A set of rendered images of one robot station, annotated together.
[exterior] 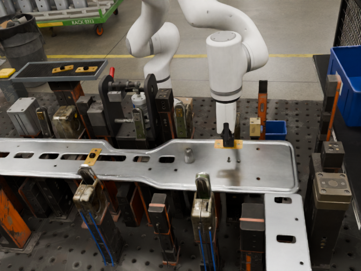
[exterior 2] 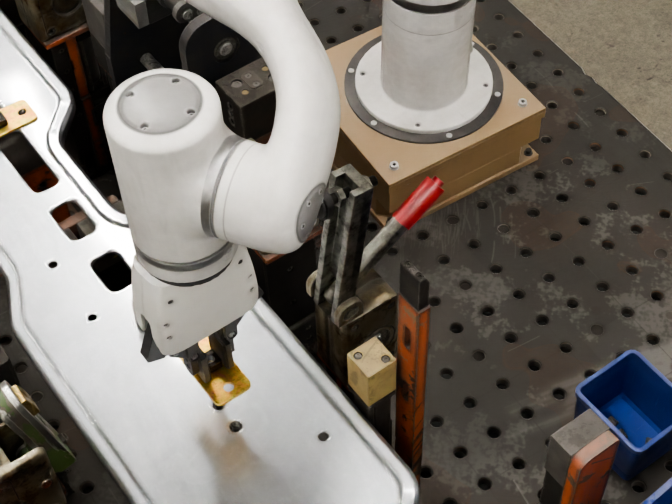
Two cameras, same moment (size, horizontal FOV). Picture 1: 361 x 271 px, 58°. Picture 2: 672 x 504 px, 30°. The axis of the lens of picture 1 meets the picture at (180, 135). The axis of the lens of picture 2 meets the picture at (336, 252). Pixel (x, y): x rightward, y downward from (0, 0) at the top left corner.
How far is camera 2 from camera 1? 0.78 m
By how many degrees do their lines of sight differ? 30
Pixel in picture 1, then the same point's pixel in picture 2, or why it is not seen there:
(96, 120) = (95, 26)
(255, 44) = (255, 184)
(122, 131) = not seen: hidden behind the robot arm
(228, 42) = (131, 135)
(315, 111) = not seen: outside the picture
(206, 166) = (155, 371)
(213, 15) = (220, 12)
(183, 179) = (73, 359)
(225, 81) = (133, 223)
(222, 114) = (136, 291)
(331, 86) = (554, 453)
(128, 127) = not seen: hidden behind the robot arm
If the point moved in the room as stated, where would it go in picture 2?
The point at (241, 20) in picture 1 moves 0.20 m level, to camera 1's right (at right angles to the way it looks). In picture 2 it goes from (277, 83) to (517, 214)
